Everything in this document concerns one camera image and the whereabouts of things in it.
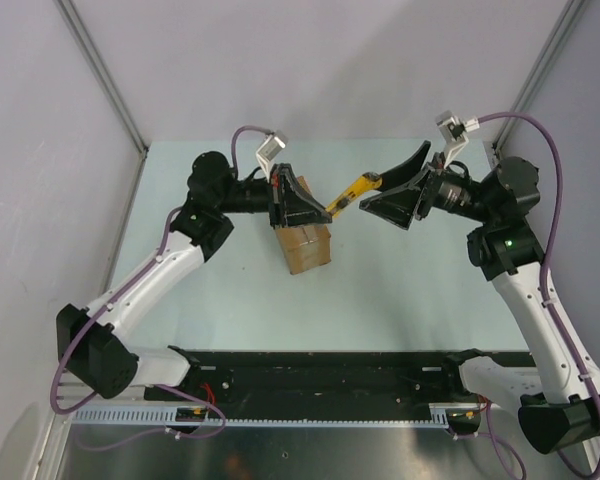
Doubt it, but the aluminium frame post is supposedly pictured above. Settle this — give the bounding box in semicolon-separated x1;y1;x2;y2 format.
494;0;589;146
53;0;148;157

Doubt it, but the right aluminium frame post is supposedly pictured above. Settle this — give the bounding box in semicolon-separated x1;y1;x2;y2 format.
494;0;589;146

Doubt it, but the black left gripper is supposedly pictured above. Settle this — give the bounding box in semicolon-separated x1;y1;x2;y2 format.
217;164;332;231

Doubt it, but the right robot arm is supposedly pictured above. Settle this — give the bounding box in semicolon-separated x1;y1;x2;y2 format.
359;142;600;454

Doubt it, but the brown cardboard express box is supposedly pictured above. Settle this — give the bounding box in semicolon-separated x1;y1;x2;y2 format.
275;176;331;275

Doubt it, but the yellow utility knife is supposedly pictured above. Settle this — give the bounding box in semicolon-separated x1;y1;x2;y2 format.
326;172;383;218

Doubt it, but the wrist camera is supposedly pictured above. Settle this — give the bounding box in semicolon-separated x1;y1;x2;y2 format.
435;110;480;169
255;131;288;176

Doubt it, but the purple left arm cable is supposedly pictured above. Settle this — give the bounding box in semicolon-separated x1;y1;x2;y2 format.
49;124;276;451

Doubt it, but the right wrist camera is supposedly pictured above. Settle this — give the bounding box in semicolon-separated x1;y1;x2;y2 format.
435;110;480;169

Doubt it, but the left aluminium frame post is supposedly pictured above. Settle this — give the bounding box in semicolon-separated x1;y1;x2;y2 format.
53;0;148;157

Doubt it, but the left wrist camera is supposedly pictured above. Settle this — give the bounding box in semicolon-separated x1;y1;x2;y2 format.
255;131;288;176

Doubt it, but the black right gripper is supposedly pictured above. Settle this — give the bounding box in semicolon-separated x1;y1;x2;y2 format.
360;141;497;230

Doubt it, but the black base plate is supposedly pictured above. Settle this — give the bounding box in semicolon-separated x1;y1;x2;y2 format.
144;349;482;420

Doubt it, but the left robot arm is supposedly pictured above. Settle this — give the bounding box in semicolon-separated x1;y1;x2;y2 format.
56;151;332;400

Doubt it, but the grey slotted cable duct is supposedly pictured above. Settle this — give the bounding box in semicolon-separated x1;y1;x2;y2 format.
73;403;456;429

